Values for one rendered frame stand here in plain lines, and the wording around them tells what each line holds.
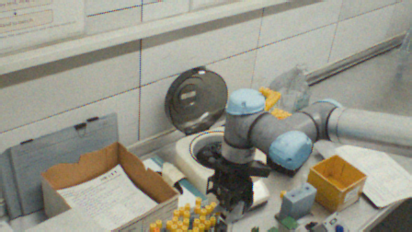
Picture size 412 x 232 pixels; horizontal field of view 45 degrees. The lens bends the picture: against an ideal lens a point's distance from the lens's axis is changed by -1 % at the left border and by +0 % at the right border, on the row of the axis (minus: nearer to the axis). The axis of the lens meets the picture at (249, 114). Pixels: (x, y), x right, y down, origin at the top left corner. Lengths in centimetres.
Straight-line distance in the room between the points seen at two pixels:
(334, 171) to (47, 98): 91
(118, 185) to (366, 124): 78
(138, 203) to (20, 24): 55
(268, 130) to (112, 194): 62
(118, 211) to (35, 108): 34
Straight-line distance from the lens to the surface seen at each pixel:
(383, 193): 170
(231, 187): 111
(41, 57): 127
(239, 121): 100
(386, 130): 95
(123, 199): 143
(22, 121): 138
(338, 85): 228
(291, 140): 95
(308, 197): 148
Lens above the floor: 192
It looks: 33 degrees down
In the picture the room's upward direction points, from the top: 9 degrees clockwise
